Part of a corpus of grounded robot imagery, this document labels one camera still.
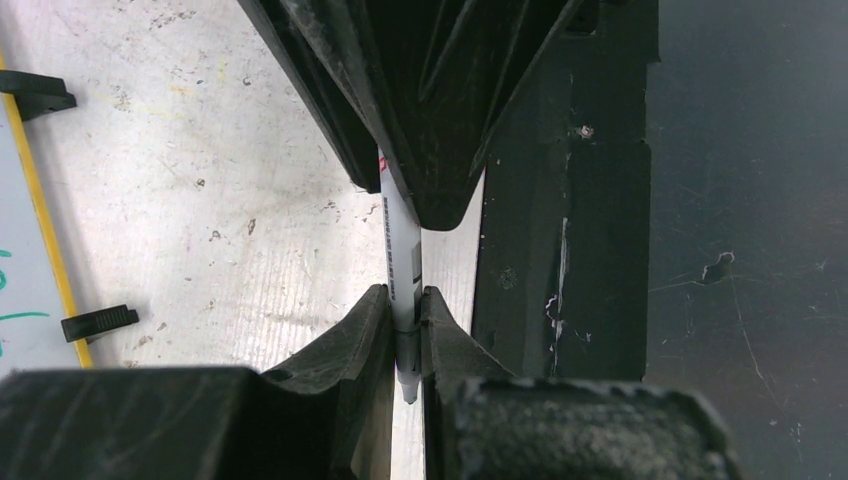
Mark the yellow framed whiteboard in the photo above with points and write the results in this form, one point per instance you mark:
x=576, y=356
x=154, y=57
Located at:
x=36, y=294

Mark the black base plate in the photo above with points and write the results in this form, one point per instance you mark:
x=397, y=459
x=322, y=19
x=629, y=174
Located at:
x=667, y=202

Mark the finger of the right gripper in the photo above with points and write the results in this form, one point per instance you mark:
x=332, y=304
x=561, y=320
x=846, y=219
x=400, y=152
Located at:
x=341, y=126
x=430, y=81

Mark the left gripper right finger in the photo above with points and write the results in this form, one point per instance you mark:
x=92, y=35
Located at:
x=483, y=422

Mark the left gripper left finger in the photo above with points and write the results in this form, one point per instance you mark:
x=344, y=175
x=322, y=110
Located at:
x=323, y=413

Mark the white marker pen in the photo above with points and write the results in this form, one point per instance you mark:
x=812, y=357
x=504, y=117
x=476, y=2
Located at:
x=404, y=267

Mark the wire whiteboard stand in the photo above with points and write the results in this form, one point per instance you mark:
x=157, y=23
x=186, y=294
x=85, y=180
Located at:
x=35, y=96

